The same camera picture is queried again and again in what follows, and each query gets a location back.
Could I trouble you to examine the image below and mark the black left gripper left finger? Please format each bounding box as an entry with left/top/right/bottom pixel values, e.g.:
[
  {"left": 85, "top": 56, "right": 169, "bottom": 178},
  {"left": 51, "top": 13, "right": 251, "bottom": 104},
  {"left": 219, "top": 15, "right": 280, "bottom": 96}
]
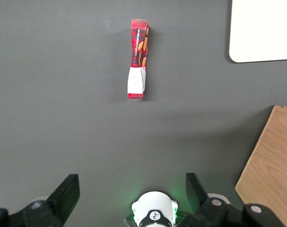
[{"left": 0, "top": 174, "right": 80, "bottom": 227}]

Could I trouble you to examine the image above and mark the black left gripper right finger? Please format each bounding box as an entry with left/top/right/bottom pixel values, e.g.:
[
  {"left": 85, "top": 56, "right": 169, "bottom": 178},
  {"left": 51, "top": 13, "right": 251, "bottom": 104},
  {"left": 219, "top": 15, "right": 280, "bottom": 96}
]
[{"left": 185, "top": 173, "right": 286, "bottom": 227}]

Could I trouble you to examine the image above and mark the red cookie box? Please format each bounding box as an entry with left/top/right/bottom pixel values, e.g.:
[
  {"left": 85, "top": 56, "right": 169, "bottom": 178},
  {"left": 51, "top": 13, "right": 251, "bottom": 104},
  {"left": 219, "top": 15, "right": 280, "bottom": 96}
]
[{"left": 127, "top": 18, "right": 150, "bottom": 101}]

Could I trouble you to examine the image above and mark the white tray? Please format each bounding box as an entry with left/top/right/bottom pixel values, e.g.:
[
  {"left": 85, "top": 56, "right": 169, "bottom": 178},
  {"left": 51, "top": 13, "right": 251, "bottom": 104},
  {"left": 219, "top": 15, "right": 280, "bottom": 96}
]
[{"left": 228, "top": 0, "right": 287, "bottom": 63}]

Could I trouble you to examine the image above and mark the wooden board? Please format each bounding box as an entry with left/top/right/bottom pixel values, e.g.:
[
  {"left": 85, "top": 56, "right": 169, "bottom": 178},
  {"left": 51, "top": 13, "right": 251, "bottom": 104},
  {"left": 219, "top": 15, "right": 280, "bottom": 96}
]
[{"left": 235, "top": 105, "right": 287, "bottom": 227}]

